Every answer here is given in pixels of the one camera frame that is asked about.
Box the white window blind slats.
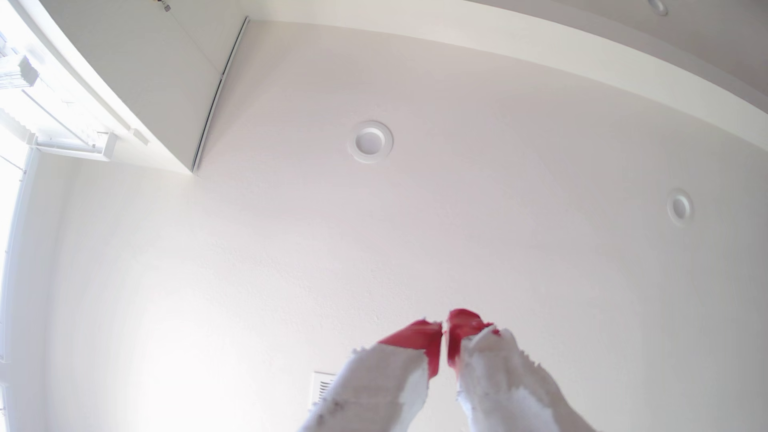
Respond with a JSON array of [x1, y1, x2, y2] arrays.
[[0, 53, 40, 92]]

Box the white blind headrail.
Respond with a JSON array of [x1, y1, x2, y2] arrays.
[[27, 131, 118, 162]]

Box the round recessed ceiling light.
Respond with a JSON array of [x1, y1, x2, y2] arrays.
[[666, 189, 694, 227], [348, 120, 394, 164]]

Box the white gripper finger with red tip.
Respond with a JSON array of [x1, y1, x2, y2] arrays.
[[299, 319, 444, 432], [447, 308, 596, 432]]

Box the white air vent grille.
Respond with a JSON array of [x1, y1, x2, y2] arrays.
[[310, 371, 338, 410]]

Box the white ceiling track rail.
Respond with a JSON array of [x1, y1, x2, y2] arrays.
[[191, 17, 250, 174]]

